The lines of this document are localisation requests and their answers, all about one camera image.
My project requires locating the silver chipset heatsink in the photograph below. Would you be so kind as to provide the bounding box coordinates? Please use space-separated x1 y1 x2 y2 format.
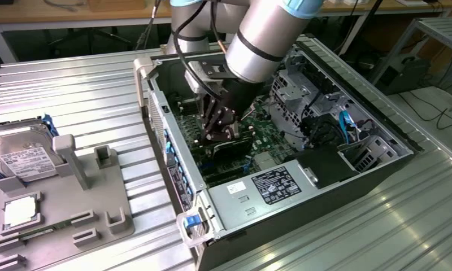
254 152 283 167

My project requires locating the green motherboard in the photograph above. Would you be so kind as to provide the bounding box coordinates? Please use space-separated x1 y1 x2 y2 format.
172 91 299 189

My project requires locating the black floor device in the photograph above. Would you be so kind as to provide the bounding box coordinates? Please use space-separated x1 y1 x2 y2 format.
377 55 433 95

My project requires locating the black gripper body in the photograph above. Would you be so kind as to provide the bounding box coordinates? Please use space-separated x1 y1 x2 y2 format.
216 80 263 119

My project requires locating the black wire bundle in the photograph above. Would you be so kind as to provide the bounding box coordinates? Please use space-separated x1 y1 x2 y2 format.
301 114 343 147

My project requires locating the black open PC case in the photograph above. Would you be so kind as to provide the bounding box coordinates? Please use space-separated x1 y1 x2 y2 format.
132 40 426 271

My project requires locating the grey parts rack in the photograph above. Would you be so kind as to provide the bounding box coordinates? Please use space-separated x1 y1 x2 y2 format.
0 134 136 271

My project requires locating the blue SATA wire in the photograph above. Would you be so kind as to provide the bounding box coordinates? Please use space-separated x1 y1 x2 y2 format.
339 110 358 145

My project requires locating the wooden desk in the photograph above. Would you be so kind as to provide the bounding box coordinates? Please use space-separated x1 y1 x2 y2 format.
0 0 452 63

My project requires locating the silver disk bay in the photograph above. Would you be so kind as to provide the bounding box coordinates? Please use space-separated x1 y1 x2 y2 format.
341 135 401 172

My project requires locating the grey coiled cable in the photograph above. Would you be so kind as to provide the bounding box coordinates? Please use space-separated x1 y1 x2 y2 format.
44 0 87 12

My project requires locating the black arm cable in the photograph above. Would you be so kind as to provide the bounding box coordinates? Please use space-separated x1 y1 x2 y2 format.
172 0 227 99

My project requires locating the grey hanging cable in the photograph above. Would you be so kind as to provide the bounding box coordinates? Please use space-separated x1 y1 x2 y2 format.
135 0 163 51

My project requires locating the silver drive cage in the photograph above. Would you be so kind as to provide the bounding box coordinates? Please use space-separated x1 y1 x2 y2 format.
270 69 347 142

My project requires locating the black expansion slot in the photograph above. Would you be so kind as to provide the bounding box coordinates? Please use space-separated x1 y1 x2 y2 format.
203 171 247 183

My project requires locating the black plastic shroud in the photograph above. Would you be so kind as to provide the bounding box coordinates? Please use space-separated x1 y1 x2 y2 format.
295 143 359 189

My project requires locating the blue case latch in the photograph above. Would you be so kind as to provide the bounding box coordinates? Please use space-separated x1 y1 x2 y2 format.
184 215 204 228

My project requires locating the metal slat table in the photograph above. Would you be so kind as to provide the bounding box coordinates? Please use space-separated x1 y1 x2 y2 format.
373 16 452 85

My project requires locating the black graphics card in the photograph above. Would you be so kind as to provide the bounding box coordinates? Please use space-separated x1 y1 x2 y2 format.
195 135 256 165

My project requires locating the silver CPU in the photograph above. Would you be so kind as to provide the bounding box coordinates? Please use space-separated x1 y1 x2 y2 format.
3 197 38 225

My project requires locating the black cable on white table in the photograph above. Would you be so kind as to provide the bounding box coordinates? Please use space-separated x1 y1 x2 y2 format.
399 90 452 130

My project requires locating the silver hard disk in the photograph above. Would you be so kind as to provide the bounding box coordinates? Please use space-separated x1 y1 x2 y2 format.
0 124 60 183

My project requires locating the black office chair base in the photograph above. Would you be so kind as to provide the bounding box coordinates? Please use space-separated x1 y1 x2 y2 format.
47 27 134 57

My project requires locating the grey power supply unit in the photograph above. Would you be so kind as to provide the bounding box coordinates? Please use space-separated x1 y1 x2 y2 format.
207 159 321 231

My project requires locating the green bare RAM stick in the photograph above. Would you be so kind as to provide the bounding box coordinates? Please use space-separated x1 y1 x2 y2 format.
19 220 75 241

